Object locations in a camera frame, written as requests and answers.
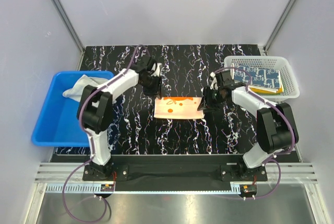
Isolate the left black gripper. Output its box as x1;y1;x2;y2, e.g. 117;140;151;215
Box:
140;74;162;99

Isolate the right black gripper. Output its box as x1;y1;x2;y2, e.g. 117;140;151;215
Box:
197;86;226;113

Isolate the cream orange patterned towel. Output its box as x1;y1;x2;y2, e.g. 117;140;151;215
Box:
153;97;204;120

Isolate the blue white patterned towel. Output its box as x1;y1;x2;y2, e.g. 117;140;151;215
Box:
231;64;281;89

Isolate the green microfiber towel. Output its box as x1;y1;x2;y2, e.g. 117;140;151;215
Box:
229;63;286;96

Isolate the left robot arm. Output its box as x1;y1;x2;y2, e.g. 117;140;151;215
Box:
77;55;162;180

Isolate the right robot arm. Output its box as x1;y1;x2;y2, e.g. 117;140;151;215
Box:
198;67;299;181

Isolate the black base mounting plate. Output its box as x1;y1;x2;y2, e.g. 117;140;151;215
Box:
82;155;268;193

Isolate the grey white towel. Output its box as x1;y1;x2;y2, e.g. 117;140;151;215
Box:
63;75;107;102

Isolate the white perforated plastic basket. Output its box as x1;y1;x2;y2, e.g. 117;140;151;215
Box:
224;56;300;102

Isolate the blue plastic bin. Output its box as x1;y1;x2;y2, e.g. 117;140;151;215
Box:
31;70;114;147

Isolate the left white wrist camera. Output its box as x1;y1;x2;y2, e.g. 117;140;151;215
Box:
150;63;163;77

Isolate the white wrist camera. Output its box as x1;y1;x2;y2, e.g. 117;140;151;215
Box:
150;63;163;77
209;72;219;90

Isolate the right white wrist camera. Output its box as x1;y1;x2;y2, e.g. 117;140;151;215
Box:
209;72;219;90

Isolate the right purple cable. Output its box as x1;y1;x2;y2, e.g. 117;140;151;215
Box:
212;67;298;200

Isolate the aluminium frame rail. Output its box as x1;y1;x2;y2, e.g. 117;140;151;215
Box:
34;163;317;195

